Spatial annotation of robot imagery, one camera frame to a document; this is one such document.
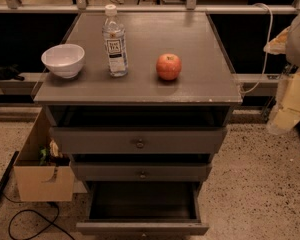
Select grey wooden drawer cabinet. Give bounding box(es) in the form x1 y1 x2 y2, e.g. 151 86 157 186
35 12 241 182

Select grey top drawer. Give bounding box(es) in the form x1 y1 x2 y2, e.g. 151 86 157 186
50 127 227 154

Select red apple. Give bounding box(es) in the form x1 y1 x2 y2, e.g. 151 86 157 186
156 53 182 81

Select green and beige box contents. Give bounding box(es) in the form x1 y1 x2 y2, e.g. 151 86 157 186
39 140 64 166

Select grey drawer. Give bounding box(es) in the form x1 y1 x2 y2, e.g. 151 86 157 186
71 162 212 182
76 182 209 236
50 127 227 154

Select grey bottom drawer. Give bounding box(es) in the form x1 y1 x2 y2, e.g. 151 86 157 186
76 182 209 236

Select open cardboard box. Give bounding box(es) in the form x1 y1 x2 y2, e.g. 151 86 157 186
14 112 74 202

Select black floor cable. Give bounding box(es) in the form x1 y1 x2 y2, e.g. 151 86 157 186
0 183 76 240

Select black bar on floor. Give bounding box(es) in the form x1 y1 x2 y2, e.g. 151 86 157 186
0 150 20 218

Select white ceramic bowl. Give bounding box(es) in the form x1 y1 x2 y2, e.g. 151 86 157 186
41 44 85 79

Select grey middle drawer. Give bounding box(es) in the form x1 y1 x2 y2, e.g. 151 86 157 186
71 162 212 182

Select clear plastic water bottle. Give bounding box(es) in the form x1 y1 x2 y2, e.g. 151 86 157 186
102 4 128 77

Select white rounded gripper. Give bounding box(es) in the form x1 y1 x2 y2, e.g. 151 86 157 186
263 13 300 67

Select white hanging cable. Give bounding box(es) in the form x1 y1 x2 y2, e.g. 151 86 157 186
239 2 274 96

